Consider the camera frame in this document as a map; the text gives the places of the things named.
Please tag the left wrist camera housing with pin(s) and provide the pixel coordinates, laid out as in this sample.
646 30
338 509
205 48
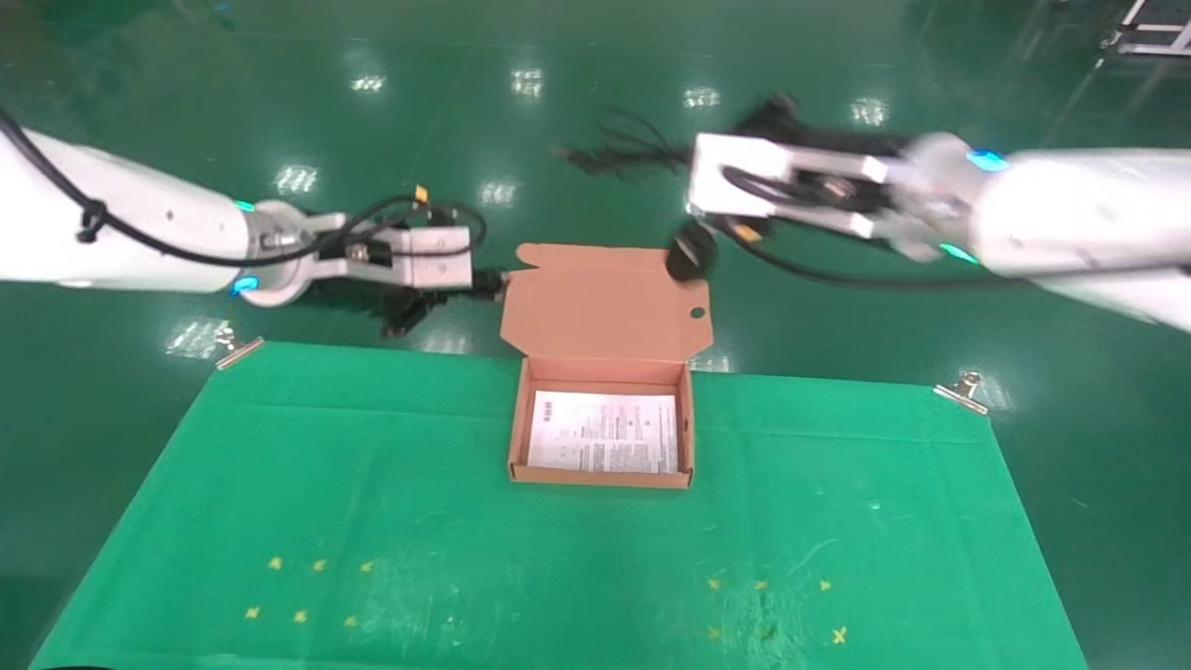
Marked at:
433 256

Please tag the metal binder clip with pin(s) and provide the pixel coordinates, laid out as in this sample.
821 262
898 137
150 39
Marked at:
963 393
239 353

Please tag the white printed paper sheet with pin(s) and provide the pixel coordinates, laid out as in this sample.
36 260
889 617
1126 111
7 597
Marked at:
605 433

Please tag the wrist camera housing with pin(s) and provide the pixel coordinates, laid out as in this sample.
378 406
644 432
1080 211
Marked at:
744 181
433 256

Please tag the green table mat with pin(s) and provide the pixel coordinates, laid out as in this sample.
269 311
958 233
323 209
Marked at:
558 558

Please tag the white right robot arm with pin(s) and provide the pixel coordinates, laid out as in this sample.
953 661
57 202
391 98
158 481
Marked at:
1070 214

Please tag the white wheeled cart frame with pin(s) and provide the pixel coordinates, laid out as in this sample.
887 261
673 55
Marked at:
1149 39

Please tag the orange cardboard box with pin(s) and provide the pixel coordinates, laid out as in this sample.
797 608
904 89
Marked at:
605 316

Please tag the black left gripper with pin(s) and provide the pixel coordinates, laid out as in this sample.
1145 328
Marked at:
409 305

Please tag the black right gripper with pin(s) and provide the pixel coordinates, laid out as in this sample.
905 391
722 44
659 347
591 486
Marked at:
856 142

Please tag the right wrist camera housing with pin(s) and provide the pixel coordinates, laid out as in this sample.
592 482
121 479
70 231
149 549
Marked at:
744 181

